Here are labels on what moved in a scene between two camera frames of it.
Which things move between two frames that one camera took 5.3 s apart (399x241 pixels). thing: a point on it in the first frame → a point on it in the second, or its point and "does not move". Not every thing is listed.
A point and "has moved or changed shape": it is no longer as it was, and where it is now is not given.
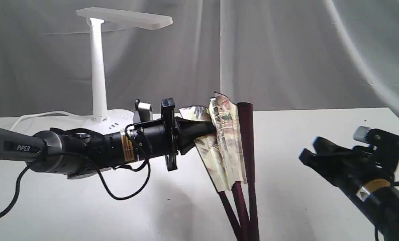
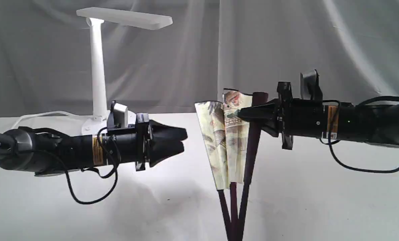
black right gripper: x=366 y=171 → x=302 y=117
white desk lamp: x=115 y=121 does not move
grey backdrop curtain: x=280 y=55 does not move
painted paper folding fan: x=227 y=154 has moved or changed shape
